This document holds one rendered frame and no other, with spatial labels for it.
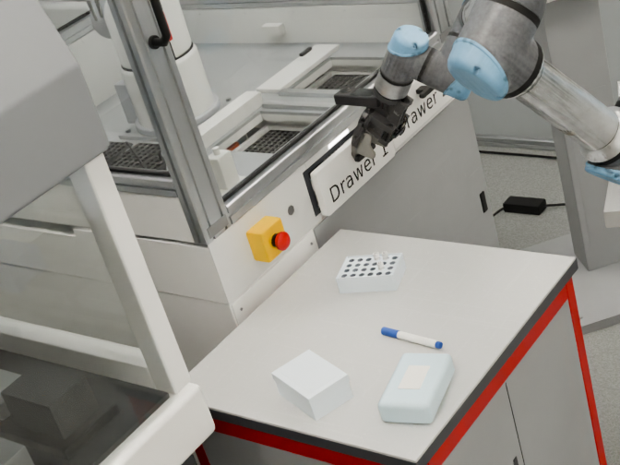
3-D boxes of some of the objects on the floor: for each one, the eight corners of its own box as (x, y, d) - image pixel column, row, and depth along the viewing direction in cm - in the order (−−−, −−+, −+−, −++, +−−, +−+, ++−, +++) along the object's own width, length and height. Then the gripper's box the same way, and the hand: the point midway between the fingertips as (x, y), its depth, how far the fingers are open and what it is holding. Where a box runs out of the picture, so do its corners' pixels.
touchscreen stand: (721, 290, 333) (682, -52, 285) (573, 338, 332) (509, 4, 284) (649, 216, 377) (604, -90, 330) (518, 258, 376) (454, -42, 329)
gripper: (397, 113, 241) (368, 182, 257) (423, 90, 248) (393, 159, 263) (363, 91, 243) (338, 160, 259) (390, 69, 250) (363, 138, 266)
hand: (357, 149), depth 261 cm, fingers closed on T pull, 3 cm apart
